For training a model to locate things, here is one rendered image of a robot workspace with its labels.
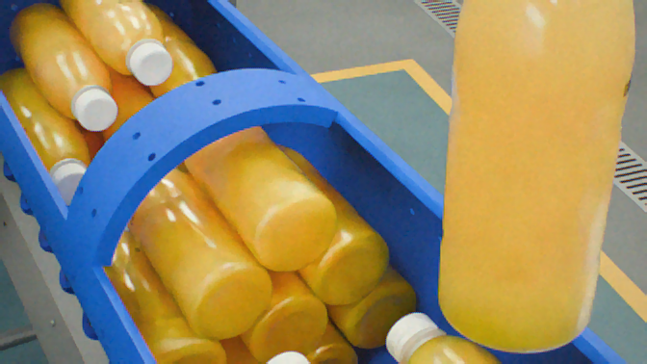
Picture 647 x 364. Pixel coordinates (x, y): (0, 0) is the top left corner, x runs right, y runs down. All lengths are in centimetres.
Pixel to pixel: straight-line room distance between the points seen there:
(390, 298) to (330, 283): 7
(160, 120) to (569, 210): 43
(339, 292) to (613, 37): 46
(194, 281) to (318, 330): 13
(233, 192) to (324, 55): 281
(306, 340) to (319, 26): 300
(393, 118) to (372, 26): 68
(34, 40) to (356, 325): 47
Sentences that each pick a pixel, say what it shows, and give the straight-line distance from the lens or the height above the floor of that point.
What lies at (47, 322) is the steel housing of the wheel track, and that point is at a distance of 114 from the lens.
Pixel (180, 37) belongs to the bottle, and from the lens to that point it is 108.
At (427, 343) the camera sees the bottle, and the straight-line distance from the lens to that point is 71.
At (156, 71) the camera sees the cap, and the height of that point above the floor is 115.
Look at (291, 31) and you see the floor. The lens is 373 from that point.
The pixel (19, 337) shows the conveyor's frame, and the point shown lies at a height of 31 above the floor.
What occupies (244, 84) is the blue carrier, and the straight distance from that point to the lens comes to 79.
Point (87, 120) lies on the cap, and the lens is 100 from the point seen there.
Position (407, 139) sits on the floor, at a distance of 310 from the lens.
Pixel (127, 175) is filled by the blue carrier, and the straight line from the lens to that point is 76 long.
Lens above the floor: 161
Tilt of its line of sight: 34 degrees down
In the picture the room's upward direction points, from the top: 2 degrees clockwise
